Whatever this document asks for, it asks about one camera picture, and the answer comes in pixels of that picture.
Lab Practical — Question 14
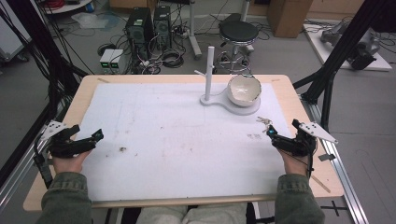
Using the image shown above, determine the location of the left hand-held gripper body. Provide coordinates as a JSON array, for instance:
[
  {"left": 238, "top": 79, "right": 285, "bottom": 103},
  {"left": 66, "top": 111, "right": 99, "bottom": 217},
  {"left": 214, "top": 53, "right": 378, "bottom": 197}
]
[{"left": 39, "top": 119, "right": 96, "bottom": 159}]

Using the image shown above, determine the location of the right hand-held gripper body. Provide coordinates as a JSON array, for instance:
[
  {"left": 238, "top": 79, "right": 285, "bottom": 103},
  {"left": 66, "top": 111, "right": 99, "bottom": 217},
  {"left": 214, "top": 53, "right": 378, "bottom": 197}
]
[{"left": 274, "top": 119, "right": 339, "bottom": 158}]

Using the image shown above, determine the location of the person's left hand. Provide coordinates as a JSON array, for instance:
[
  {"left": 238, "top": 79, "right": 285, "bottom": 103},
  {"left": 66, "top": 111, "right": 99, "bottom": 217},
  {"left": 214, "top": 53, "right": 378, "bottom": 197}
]
[{"left": 51, "top": 149, "right": 93, "bottom": 175}]

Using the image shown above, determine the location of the person's right hand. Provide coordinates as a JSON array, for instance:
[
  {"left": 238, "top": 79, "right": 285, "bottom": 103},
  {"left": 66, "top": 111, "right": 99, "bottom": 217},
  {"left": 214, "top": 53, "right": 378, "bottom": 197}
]
[{"left": 277, "top": 147, "right": 313, "bottom": 177}]

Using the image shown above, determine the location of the strip of beige tape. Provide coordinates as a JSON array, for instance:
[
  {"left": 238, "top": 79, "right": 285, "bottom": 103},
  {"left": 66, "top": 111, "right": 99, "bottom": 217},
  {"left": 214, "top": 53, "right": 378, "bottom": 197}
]
[{"left": 310, "top": 174, "right": 332, "bottom": 194}]

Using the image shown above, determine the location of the white bowl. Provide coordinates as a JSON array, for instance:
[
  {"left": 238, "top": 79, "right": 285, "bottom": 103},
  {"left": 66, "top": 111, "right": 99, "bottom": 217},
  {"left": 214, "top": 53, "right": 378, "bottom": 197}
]
[{"left": 226, "top": 74, "right": 262, "bottom": 108}]

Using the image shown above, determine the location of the white power supply unit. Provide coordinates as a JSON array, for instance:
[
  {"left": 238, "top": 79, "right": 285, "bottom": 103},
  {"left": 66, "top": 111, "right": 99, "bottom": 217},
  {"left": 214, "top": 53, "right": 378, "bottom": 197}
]
[
  {"left": 99, "top": 49, "right": 115, "bottom": 75},
  {"left": 108, "top": 49, "right": 125, "bottom": 75}
]

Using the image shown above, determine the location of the white table mat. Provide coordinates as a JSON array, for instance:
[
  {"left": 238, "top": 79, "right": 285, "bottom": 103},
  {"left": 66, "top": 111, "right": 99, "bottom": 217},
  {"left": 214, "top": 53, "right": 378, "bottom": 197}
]
[{"left": 75, "top": 81, "right": 292, "bottom": 203}]

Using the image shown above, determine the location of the white platform board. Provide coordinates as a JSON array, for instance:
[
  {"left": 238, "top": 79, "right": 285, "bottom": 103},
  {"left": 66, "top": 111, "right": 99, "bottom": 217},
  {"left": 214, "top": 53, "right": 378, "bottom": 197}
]
[{"left": 303, "top": 21, "right": 393, "bottom": 73}]

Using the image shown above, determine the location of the black round stool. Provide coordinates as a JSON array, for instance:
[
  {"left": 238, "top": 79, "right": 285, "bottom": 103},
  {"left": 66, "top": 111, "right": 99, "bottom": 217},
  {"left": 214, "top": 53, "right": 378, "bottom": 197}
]
[{"left": 214, "top": 20, "right": 261, "bottom": 75}]

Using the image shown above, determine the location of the clear plastic bag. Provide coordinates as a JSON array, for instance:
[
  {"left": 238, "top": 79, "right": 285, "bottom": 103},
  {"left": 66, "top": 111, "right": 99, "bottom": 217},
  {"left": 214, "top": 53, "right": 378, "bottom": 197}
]
[{"left": 70, "top": 11, "right": 108, "bottom": 31}]

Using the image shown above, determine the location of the large black computer tower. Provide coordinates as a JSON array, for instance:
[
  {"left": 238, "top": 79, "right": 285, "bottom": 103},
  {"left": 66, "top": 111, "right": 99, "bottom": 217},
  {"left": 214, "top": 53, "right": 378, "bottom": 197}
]
[{"left": 125, "top": 7, "right": 155, "bottom": 62}]

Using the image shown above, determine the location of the brown wooden cabinet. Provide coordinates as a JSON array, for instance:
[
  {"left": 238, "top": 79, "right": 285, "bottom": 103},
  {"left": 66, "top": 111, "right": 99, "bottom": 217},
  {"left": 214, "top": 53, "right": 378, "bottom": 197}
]
[{"left": 266, "top": 0, "right": 314, "bottom": 39}]

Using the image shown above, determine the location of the white panel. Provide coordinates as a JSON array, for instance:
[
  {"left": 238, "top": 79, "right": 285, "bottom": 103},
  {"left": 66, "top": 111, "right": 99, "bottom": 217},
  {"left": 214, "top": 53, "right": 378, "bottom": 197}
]
[{"left": 0, "top": 17, "right": 33, "bottom": 62}]

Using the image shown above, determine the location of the small black computer tower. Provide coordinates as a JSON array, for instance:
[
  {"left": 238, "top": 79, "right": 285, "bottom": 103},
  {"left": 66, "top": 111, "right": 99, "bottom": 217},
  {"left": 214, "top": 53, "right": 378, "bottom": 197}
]
[{"left": 152, "top": 5, "right": 173, "bottom": 50}]

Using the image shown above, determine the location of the white metal stand leg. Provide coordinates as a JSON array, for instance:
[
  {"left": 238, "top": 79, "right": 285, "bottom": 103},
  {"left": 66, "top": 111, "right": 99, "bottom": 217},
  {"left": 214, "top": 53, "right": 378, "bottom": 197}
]
[{"left": 187, "top": 0, "right": 204, "bottom": 61}]

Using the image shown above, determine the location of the round white table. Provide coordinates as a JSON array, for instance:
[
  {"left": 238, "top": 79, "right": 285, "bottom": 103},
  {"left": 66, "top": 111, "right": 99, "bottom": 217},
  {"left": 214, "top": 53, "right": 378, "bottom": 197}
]
[{"left": 41, "top": 0, "right": 95, "bottom": 16}]

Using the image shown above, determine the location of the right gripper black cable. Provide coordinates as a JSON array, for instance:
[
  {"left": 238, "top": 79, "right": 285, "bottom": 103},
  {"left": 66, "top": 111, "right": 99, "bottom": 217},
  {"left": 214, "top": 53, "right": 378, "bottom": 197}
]
[{"left": 305, "top": 139, "right": 318, "bottom": 180}]

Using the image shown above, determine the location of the aluminium rail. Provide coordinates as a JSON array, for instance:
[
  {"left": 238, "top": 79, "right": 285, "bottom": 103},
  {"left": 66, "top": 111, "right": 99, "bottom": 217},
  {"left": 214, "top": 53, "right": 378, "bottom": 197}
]
[
  {"left": 299, "top": 94, "right": 371, "bottom": 224},
  {"left": 0, "top": 102, "right": 68, "bottom": 216}
]

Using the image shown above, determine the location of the white stand with post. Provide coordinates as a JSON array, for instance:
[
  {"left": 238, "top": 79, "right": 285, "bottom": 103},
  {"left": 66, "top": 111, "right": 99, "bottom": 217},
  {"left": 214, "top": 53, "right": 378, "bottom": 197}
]
[{"left": 193, "top": 46, "right": 262, "bottom": 117}]

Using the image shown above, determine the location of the black metal frame stand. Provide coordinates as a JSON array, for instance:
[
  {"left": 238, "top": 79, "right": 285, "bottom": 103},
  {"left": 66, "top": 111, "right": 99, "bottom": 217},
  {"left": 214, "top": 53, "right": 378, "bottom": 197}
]
[
  {"left": 0, "top": 0, "right": 90, "bottom": 188},
  {"left": 292, "top": 0, "right": 396, "bottom": 132}
]

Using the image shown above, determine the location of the coil of black cable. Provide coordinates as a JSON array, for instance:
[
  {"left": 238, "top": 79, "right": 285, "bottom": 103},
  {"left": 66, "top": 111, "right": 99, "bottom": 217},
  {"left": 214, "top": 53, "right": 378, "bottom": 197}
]
[{"left": 161, "top": 49, "right": 186, "bottom": 69}]

